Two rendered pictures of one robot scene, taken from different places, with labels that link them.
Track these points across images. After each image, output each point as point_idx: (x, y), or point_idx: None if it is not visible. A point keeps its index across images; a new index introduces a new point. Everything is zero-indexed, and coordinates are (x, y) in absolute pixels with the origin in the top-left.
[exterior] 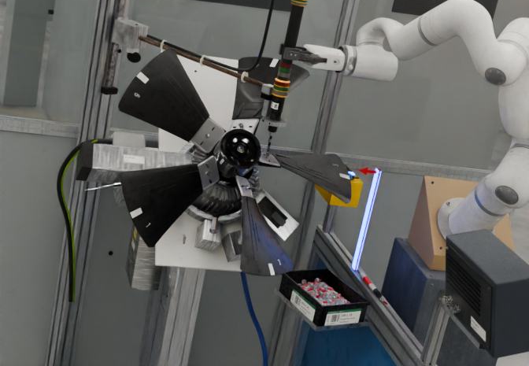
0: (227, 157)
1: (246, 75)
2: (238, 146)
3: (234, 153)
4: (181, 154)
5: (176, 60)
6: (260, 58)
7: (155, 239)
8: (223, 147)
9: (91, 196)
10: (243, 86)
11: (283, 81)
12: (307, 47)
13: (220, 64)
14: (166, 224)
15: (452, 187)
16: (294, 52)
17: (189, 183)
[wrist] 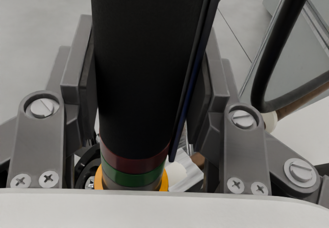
0: (79, 164)
1: (264, 120)
2: (93, 177)
3: (83, 175)
4: (184, 142)
5: None
6: (255, 81)
7: (77, 151)
8: (90, 148)
9: None
10: (323, 172)
11: (99, 173)
12: (180, 194)
13: (323, 73)
14: (83, 153)
15: None
16: (52, 68)
17: (90, 143)
